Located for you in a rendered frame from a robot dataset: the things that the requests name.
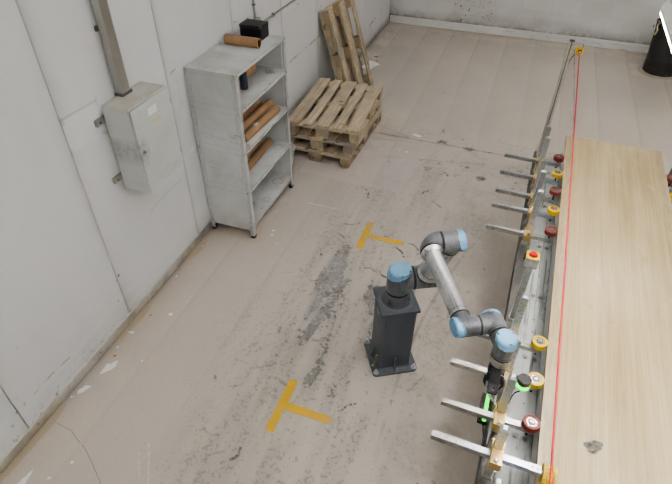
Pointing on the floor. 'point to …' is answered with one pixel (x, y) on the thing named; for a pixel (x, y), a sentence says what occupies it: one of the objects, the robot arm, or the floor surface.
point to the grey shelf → (236, 201)
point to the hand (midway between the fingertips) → (490, 391)
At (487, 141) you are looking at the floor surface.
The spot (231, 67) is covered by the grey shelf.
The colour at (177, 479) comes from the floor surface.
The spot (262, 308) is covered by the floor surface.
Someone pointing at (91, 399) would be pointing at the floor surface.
